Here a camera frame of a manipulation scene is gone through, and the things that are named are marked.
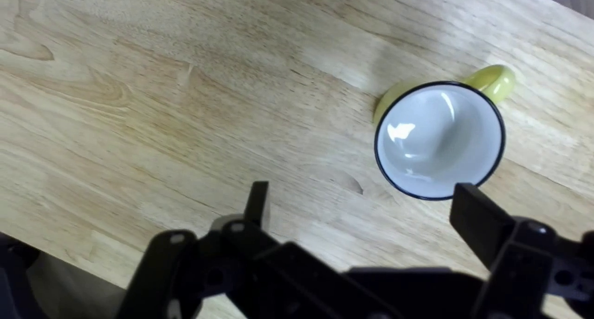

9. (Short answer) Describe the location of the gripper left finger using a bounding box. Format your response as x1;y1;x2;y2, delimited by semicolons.
116;181;386;319

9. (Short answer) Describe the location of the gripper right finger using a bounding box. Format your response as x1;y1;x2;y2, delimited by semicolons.
449;183;594;319

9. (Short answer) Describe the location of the yellow enamel mug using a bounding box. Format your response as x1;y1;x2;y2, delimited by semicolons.
373;65;517;202

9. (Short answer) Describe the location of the black office chair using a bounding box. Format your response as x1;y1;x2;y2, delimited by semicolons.
0;233;47;319

